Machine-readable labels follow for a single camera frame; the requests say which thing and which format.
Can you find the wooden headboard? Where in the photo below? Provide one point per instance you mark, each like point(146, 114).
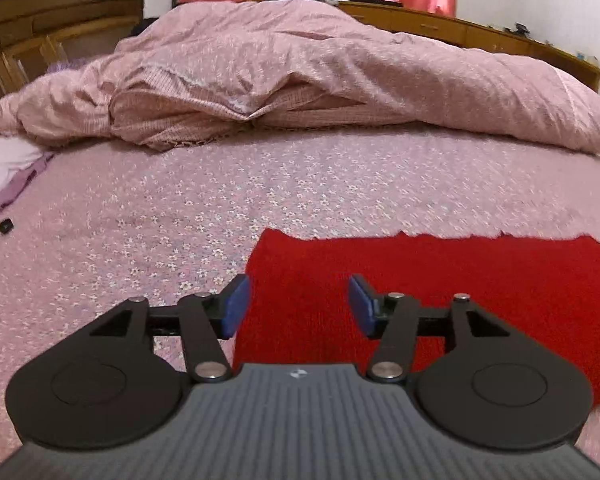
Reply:
point(40, 25)

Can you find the small black object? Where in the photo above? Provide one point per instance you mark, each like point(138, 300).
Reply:
point(6, 225)

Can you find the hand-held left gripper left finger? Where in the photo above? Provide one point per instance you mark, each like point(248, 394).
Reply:
point(235, 305)

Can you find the long wooden dresser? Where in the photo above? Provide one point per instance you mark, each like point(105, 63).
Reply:
point(480, 35)

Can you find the white and purple cloth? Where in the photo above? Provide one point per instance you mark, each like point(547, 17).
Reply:
point(5, 165)

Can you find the pink floral bed sheet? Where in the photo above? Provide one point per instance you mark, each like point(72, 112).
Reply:
point(180, 200)

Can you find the pink floral duvet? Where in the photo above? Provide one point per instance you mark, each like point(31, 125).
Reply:
point(305, 70)

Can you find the red knit sweater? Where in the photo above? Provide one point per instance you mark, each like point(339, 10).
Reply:
point(430, 270)

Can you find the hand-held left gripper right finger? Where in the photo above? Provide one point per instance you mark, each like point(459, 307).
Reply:
point(361, 305)

